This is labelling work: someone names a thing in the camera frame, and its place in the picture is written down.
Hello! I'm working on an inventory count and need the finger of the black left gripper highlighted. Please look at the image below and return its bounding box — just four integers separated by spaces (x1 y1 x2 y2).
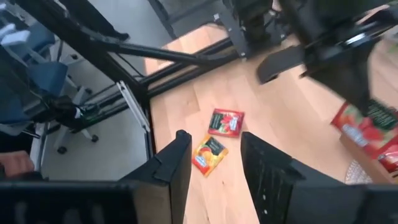
306 60 374 116

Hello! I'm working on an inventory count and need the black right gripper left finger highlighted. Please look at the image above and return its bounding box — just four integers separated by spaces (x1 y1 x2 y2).
119 129 193 224

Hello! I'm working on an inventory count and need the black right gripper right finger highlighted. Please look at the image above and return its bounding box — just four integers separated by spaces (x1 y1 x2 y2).
241 131 368 224

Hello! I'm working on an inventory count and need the red tea packet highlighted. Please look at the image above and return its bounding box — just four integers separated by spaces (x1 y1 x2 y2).
330 98 398 159
377 149 398 174
207 108 246 138

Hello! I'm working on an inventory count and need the orange tea packet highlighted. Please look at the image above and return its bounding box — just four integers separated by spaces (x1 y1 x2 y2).
191 134 229 178

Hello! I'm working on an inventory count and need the wooden tea organizer box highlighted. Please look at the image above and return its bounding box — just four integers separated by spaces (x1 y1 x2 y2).
340 133 398 185

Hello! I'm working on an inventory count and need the round woven placemat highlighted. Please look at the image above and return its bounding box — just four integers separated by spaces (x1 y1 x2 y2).
344 159 374 185

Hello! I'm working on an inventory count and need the person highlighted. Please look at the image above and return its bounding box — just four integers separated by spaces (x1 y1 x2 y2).
0 150 44 182

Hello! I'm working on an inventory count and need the blue office chair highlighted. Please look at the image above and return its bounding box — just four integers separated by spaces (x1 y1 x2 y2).
0 20 100 155

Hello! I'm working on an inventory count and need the silver frame bracket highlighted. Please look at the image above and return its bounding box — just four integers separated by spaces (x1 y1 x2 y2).
116 80 151 134

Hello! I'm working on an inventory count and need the black aluminium rig frame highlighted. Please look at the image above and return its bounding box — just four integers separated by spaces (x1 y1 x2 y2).
12 0 249 156

